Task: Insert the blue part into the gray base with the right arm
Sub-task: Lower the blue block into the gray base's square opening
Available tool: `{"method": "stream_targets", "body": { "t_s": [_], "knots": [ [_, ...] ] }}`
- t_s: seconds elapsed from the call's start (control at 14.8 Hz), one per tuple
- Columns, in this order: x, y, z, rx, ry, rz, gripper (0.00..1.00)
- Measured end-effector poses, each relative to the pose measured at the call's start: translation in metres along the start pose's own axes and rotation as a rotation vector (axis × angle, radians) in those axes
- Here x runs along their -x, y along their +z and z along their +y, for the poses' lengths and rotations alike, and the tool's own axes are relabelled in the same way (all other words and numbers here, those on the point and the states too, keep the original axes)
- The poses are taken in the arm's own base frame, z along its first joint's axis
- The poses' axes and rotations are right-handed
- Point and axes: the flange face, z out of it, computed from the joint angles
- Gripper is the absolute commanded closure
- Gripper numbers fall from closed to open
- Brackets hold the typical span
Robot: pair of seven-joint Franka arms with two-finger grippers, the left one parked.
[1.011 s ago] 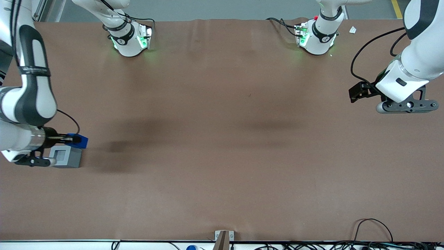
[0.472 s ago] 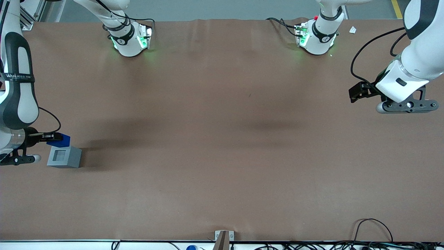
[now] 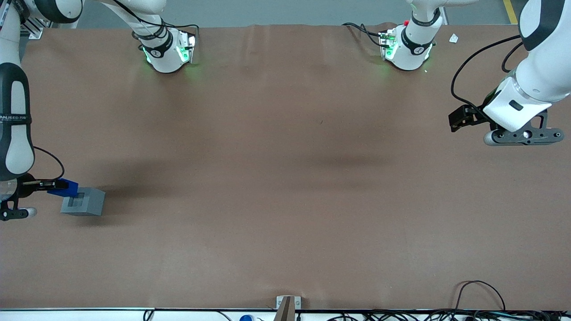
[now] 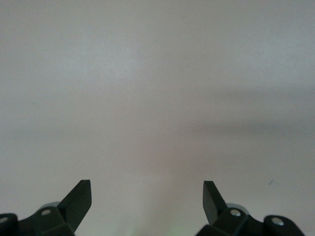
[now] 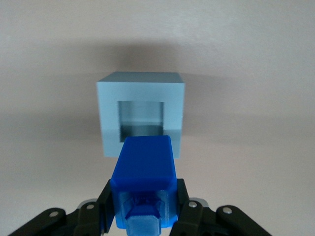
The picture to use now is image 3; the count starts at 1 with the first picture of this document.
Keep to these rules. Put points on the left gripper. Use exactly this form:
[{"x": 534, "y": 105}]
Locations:
[{"x": 473, "y": 114}]

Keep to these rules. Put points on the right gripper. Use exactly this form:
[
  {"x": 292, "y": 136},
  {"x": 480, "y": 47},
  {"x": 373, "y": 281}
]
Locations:
[{"x": 27, "y": 187}]

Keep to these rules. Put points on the blue plastic part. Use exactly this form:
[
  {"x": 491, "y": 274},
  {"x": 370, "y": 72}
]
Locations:
[{"x": 67, "y": 187}]

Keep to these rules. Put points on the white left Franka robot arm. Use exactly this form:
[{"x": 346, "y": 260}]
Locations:
[{"x": 544, "y": 67}]

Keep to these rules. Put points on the gray square base block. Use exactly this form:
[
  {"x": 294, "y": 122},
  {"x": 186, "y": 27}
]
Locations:
[{"x": 91, "y": 203}]

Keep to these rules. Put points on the small white paper scrap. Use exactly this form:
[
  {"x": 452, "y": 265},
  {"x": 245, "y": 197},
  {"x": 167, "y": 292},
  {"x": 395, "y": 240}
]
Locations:
[{"x": 453, "y": 39}]

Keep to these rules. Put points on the brown paper table cover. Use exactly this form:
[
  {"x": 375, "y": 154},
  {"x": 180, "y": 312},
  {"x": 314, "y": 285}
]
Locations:
[{"x": 285, "y": 178}]

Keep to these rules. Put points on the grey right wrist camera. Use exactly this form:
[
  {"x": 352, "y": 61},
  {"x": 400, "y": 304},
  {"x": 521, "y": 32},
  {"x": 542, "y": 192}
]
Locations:
[{"x": 18, "y": 213}]

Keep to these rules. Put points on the aluminium profile frame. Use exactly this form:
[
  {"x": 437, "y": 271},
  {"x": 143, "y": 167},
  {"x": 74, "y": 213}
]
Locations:
[{"x": 33, "y": 29}]

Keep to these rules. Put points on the grey metal mounting bracket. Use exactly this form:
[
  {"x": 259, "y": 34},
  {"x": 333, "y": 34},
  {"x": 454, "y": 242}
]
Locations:
[{"x": 298, "y": 303}]

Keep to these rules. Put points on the brown camera stand bar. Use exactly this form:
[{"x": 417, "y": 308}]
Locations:
[{"x": 285, "y": 310}]

